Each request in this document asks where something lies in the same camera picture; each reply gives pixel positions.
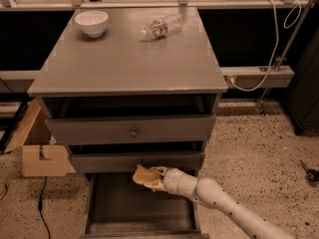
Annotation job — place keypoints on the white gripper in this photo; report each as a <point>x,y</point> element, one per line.
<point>171,180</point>

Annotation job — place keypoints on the yellow sponge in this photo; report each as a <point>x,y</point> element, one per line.
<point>144,176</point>

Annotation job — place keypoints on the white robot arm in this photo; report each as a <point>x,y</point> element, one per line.
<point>208,193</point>

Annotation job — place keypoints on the grey open bottom drawer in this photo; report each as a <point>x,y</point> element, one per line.
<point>120,209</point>

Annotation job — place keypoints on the grey top drawer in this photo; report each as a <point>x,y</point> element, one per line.
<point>130,129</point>

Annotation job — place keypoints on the grey middle drawer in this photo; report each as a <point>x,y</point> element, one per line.
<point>127,162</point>

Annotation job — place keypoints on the grey drawer cabinet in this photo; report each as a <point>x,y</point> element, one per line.
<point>120,74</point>

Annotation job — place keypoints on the cardboard box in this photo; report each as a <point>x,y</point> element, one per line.
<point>41,156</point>

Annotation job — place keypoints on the clear plastic bottle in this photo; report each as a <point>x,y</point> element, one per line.
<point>163,26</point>

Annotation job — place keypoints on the black caster wheel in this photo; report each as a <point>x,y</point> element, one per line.
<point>311,174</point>

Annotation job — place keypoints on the dark side cabinet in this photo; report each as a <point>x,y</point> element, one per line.
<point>302,95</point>

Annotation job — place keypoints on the white ceramic bowl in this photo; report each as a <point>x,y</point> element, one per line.
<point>92,23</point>

